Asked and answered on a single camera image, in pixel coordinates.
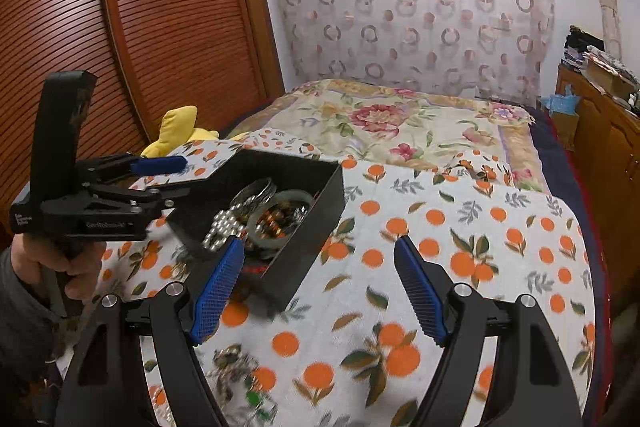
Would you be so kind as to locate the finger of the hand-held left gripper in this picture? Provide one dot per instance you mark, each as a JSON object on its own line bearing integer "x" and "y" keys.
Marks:
{"x": 160, "y": 165}
{"x": 125, "y": 198}

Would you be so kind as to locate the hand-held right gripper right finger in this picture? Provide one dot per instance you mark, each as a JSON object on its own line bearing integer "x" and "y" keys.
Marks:
{"x": 420, "y": 292}

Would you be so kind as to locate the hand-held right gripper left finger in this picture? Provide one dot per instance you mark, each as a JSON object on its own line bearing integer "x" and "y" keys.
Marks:
{"x": 220, "y": 292}

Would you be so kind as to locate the green jade bangle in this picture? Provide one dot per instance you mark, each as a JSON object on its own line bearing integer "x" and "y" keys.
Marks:
{"x": 253, "y": 228}

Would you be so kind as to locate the black cardboard box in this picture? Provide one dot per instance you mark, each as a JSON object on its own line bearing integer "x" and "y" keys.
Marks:
{"x": 310, "y": 247}

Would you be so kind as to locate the silver bangle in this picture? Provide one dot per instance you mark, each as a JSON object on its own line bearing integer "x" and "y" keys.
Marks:
{"x": 268, "y": 189}

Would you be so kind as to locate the person's left forearm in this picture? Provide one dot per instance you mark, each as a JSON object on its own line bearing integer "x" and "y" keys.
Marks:
{"x": 20, "y": 322}

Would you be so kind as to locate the mixed bead jewelry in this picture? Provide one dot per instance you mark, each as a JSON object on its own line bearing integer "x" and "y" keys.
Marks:
{"x": 235, "y": 362}

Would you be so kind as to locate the person's left hand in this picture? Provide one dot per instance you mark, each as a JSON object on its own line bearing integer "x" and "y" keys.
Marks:
{"x": 85, "y": 267}

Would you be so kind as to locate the yellow plush toy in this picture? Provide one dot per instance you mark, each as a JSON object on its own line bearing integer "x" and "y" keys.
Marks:
{"x": 175, "y": 127}

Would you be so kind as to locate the orange fruit print cloth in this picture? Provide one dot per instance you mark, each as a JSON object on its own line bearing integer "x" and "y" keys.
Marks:
{"x": 350, "y": 357}

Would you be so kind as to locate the louvered wooden wardrobe door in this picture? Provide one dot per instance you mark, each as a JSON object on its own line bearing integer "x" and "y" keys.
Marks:
{"x": 50, "y": 7}
{"x": 175, "y": 7}

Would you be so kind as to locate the floral quilt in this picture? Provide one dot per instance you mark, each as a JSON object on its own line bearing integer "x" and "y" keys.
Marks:
{"x": 400, "y": 122}

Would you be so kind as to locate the dark blue bedsheet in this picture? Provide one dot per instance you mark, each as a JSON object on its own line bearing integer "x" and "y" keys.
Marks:
{"x": 560, "y": 167}

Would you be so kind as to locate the small brown cardboard box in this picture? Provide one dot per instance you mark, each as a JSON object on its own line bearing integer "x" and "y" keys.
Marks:
{"x": 565, "y": 129}

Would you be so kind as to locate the blue plastic bag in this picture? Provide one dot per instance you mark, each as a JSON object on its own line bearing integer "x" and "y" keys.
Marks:
{"x": 560, "y": 103}

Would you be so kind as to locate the wooden sideboard cabinet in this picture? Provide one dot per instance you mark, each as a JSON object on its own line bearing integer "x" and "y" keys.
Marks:
{"x": 610, "y": 147}

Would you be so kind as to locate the circle print sheer curtain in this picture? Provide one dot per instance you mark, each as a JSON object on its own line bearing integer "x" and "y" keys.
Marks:
{"x": 400, "y": 7}

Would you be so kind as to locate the stack of folded clothes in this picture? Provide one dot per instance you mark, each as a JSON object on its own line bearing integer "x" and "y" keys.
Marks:
{"x": 582, "y": 49}

